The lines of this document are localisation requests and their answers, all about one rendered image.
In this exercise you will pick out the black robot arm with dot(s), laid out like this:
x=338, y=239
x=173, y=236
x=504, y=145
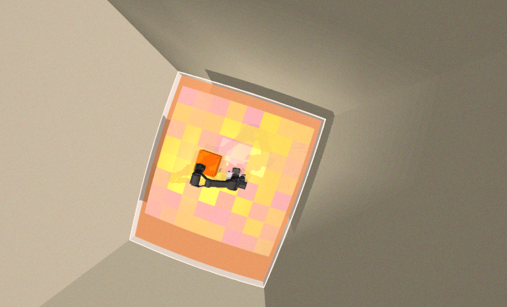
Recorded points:
x=232, y=184

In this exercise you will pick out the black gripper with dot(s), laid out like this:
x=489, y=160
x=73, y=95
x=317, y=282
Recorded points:
x=236, y=171

